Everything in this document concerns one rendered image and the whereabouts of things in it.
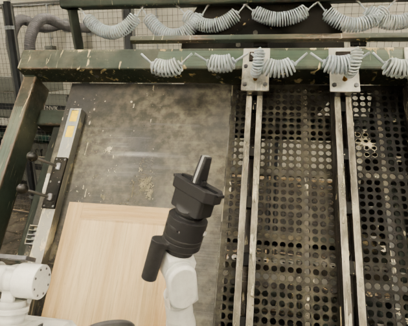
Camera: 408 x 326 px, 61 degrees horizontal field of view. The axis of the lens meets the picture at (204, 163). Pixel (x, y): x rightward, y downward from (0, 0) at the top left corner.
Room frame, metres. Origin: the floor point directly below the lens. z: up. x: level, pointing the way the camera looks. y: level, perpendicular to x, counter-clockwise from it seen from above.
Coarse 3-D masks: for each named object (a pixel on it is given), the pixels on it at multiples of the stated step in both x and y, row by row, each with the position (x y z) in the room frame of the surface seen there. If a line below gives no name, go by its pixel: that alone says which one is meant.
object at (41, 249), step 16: (80, 112) 1.41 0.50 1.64; (80, 128) 1.40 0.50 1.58; (64, 144) 1.33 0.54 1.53; (64, 176) 1.25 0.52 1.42; (64, 192) 1.24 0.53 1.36; (48, 208) 1.17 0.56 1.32; (48, 224) 1.13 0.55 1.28; (48, 240) 1.11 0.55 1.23; (32, 256) 1.07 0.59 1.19; (48, 256) 1.09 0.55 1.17; (32, 304) 0.98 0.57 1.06
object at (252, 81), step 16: (256, 64) 1.22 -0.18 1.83; (256, 80) 1.31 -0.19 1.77; (256, 96) 1.36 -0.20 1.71; (256, 112) 1.27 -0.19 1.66; (256, 128) 1.23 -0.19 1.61; (256, 144) 1.19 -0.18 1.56; (256, 160) 1.16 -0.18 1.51; (256, 176) 1.12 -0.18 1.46; (256, 192) 1.09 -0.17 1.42; (240, 208) 1.06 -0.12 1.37; (256, 208) 1.05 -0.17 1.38; (240, 224) 1.03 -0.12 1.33; (256, 224) 1.02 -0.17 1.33; (240, 240) 1.00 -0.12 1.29; (240, 256) 0.97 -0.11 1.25; (240, 272) 0.94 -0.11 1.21; (240, 288) 0.91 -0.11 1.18; (240, 304) 0.88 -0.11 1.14; (240, 320) 0.86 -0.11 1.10
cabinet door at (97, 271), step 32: (64, 224) 1.15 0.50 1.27; (96, 224) 1.14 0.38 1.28; (128, 224) 1.12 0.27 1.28; (160, 224) 1.11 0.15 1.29; (64, 256) 1.08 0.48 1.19; (96, 256) 1.07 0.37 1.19; (128, 256) 1.06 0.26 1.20; (64, 288) 1.01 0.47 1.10; (96, 288) 1.00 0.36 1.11; (128, 288) 0.99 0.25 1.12; (160, 288) 0.98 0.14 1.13; (96, 320) 0.94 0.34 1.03; (160, 320) 0.92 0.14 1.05
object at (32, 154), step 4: (28, 152) 1.20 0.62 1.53; (32, 152) 1.19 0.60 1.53; (28, 156) 1.18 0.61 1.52; (32, 156) 1.18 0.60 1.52; (36, 156) 1.19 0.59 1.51; (28, 160) 1.19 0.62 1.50; (32, 160) 1.19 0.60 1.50; (40, 160) 1.21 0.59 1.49; (44, 160) 1.22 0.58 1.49; (52, 164) 1.24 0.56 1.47; (56, 164) 1.26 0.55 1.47; (60, 164) 1.26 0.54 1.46; (56, 168) 1.25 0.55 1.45; (60, 168) 1.25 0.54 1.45
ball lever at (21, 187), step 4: (20, 184) 1.12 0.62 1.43; (24, 184) 1.12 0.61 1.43; (16, 188) 1.11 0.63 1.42; (20, 188) 1.11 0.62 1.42; (24, 188) 1.11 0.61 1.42; (20, 192) 1.11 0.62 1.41; (24, 192) 1.11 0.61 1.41; (32, 192) 1.14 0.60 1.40; (36, 192) 1.15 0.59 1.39; (44, 196) 1.17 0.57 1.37; (48, 196) 1.18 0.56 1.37; (52, 196) 1.19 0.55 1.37; (48, 200) 1.18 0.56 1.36
